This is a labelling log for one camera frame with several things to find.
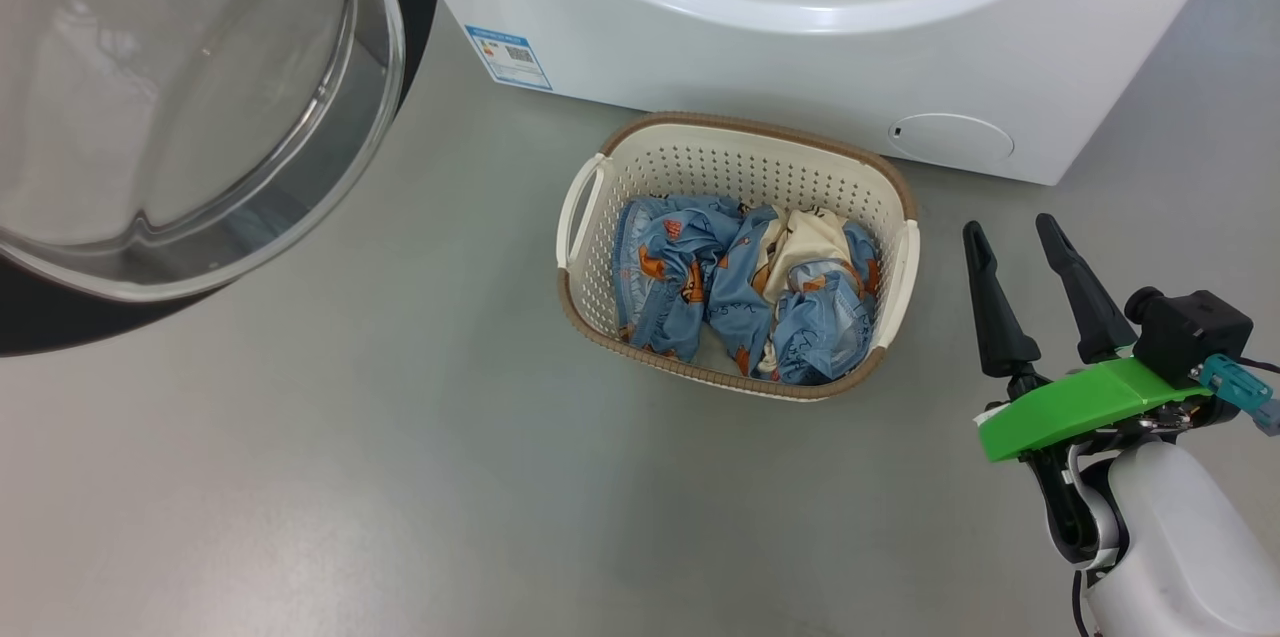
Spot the white front-load washing machine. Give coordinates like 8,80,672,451
440,0,1246,186

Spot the blue and cream print garment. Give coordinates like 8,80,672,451
708,205,883,388

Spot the washing machine glass door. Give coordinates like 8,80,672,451
0,0,444,358

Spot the teal cable connector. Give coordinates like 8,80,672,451
1200,354,1280,436

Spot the white round filter cover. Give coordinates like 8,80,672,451
888,113,1015,165

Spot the cream perforated laundry basket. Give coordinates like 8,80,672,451
555,111,921,403

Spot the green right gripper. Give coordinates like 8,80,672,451
963,213,1241,463

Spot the blue energy label sticker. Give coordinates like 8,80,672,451
465,25,553,91

